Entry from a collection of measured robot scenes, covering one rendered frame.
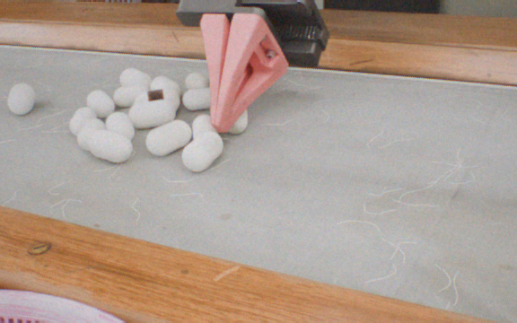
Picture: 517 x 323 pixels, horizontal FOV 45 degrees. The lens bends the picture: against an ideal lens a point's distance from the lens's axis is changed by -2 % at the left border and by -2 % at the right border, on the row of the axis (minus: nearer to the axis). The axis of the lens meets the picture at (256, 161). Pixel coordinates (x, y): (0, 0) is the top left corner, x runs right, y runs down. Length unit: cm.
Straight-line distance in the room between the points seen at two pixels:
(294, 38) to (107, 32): 30
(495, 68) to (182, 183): 28
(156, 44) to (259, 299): 44
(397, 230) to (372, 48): 26
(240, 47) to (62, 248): 19
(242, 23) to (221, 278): 21
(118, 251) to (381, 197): 16
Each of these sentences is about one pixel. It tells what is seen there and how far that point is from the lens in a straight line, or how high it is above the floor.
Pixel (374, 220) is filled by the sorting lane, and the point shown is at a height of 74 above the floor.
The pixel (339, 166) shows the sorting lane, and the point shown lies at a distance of 42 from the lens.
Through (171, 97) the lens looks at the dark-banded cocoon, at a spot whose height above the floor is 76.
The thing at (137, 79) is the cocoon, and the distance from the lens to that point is 56.
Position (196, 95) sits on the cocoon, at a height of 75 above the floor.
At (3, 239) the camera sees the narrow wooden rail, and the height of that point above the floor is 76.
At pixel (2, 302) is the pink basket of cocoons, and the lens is 31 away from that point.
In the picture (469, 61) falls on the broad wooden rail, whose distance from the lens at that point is 56.
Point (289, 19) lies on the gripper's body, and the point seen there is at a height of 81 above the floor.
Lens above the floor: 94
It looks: 28 degrees down
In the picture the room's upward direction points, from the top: 6 degrees counter-clockwise
